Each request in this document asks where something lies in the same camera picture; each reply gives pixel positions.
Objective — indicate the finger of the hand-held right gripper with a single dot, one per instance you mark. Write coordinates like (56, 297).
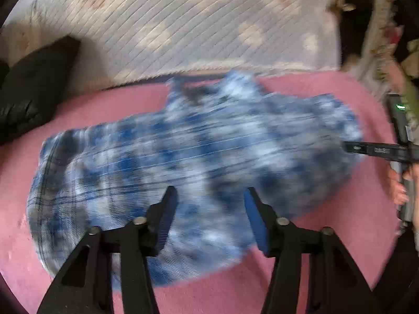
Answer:
(373, 149)

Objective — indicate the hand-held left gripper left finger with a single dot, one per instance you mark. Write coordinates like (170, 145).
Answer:
(167, 222)

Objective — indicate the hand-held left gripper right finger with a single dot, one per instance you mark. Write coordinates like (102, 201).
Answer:
(257, 222)

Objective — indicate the blue plaid shirt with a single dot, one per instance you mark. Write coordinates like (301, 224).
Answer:
(196, 157)

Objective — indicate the person's right hand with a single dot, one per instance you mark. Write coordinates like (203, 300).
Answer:
(397, 193)

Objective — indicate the pink and green cloths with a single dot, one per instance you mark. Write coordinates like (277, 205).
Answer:
(396, 59)

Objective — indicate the pink fleece blanket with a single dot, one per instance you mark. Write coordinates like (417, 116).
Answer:
(98, 111)

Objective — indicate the black padded jacket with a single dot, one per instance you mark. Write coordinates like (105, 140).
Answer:
(32, 88)

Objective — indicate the quilted floral sofa backrest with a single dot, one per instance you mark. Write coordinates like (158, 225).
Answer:
(163, 23)

